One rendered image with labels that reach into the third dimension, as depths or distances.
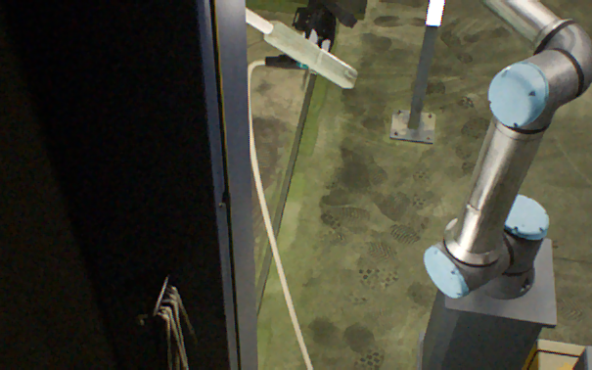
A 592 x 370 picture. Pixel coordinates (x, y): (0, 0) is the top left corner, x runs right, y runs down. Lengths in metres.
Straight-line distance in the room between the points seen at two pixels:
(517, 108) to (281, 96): 2.18
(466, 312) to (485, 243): 0.34
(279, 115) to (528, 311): 1.72
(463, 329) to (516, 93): 0.93
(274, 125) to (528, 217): 1.67
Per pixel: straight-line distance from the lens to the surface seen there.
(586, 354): 0.95
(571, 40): 1.63
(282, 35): 1.72
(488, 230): 1.84
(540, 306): 2.23
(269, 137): 3.39
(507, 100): 1.55
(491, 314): 2.17
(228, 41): 0.81
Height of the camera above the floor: 2.41
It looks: 48 degrees down
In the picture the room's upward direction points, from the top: 1 degrees clockwise
